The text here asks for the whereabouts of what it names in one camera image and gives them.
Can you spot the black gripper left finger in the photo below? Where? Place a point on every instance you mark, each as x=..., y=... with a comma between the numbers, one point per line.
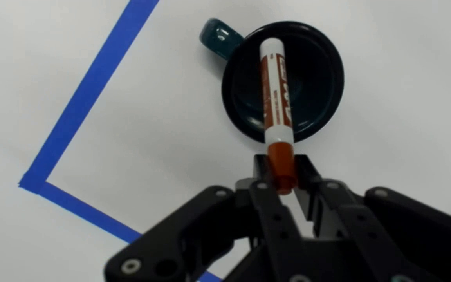
x=182, y=247

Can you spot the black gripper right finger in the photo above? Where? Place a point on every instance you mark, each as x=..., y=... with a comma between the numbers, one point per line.
x=392, y=237

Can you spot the orange and white marker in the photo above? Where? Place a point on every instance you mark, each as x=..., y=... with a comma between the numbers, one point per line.
x=277, y=115

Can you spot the dark teal speckled mug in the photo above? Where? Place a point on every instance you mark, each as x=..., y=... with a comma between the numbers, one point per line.
x=313, y=66

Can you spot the blue tape outline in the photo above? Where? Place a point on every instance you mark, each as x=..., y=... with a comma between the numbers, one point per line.
x=144, y=129

